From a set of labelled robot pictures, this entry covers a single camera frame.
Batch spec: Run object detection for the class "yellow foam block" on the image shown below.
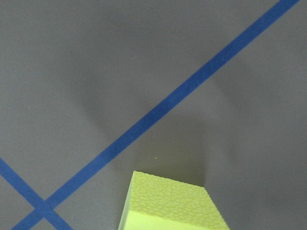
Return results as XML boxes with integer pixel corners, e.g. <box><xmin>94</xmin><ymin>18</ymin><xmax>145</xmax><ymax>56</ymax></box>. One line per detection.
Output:
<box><xmin>118</xmin><ymin>171</ymin><xmax>229</xmax><ymax>230</ymax></box>

